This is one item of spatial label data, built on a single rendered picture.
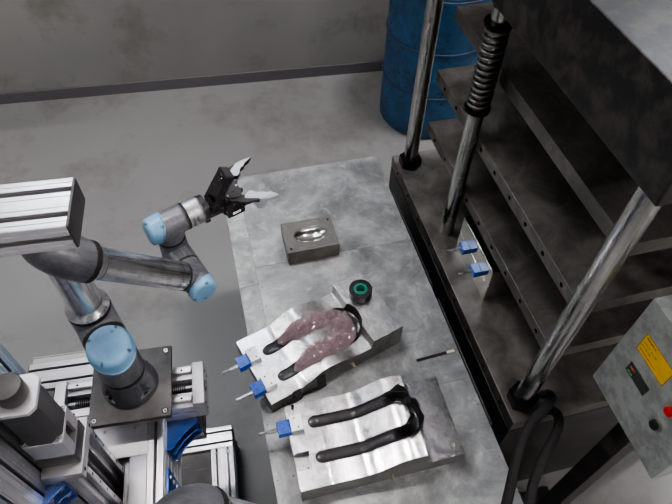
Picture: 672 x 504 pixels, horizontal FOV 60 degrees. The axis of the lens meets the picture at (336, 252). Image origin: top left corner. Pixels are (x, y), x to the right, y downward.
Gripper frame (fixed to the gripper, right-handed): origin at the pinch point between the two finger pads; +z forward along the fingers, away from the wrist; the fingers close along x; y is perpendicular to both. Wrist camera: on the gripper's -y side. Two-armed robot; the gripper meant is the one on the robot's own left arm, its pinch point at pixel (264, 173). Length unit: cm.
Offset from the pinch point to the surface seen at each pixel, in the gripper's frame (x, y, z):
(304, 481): 67, 48, -28
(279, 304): 9, 65, 0
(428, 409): 71, 50, 16
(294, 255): -4, 62, 15
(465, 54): -83, 93, 187
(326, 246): 0, 59, 27
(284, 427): 51, 49, -25
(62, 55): -260, 150, 1
